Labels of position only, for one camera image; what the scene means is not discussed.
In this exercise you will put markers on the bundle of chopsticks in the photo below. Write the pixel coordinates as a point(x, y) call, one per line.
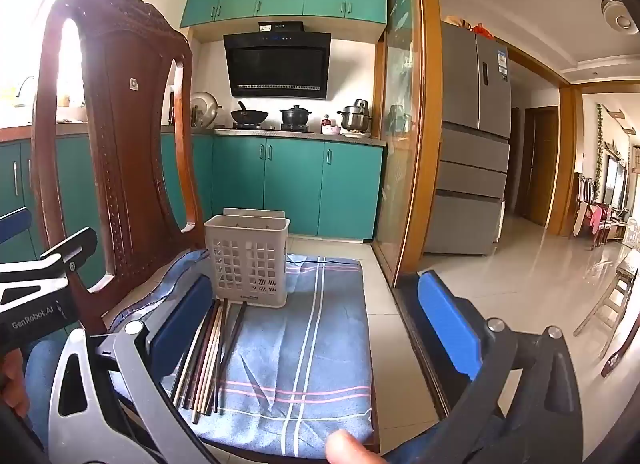
point(207, 359)

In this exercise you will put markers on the person's right leg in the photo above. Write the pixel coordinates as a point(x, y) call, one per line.
point(400, 455)

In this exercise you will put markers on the black range hood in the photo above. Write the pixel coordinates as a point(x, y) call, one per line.
point(277, 64)

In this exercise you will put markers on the round metal lid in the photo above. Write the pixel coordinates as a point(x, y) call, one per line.
point(204, 109)

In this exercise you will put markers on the brown wooden door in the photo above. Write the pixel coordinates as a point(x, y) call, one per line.
point(542, 164)

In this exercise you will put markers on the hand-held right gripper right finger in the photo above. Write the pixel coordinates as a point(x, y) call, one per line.
point(447, 329)

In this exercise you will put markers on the light wooden stool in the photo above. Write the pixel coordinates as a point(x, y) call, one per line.
point(612, 299)

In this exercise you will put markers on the teal lower cabinet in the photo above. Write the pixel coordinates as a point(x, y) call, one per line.
point(300, 184)

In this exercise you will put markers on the pink cloth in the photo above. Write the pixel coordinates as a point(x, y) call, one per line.
point(595, 217)

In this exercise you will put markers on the grey refrigerator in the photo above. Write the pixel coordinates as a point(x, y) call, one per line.
point(465, 169)

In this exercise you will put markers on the kitchen countertop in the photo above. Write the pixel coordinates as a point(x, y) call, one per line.
point(300, 136)

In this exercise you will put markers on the orange bag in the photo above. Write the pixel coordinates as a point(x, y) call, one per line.
point(483, 32)

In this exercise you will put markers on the white plastic laundry basket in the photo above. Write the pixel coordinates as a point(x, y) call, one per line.
point(240, 254)

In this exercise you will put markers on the blue plaid cloth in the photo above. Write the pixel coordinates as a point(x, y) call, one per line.
point(300, 344)

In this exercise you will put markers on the person's left leg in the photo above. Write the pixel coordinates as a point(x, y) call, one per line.
point(45, 369)

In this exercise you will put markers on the person's right hand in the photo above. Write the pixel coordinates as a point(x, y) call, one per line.
point(350, 450)

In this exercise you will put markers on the gas stove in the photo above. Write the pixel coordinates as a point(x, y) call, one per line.
point(270, 127)

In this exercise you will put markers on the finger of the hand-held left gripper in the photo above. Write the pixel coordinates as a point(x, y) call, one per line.
point(75, 244)
point(12, 226)

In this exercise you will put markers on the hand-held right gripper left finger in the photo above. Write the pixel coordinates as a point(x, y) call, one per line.
point(182, 326)

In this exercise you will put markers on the carved wooden headboard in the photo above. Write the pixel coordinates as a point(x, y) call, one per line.
point(130, 154)

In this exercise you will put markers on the round ceiling lamp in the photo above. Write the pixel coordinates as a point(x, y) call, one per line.
point(617, 14)

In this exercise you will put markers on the green leaf garland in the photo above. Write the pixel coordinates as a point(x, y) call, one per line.
point(600, 144)

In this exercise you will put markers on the bright window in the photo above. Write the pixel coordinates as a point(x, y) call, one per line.
point(30, 19)

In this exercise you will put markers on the person's leg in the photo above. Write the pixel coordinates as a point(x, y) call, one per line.
point(45, 369)
point(400, 455)

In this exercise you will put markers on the kitchen faucet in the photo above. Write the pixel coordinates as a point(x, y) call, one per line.
point(22, 89)

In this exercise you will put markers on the black clay pot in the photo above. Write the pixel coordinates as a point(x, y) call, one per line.
point(295, 115)

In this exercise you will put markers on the stainless steel pot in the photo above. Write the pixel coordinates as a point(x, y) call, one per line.
point(355, 117)

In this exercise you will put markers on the black wok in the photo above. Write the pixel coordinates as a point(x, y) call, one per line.
point(248, 116)

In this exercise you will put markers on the person's left hand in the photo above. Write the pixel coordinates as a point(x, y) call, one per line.
point(10, 379)

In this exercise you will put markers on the wooden framed glass sliding door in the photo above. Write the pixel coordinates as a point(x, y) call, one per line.
point(400, 144)

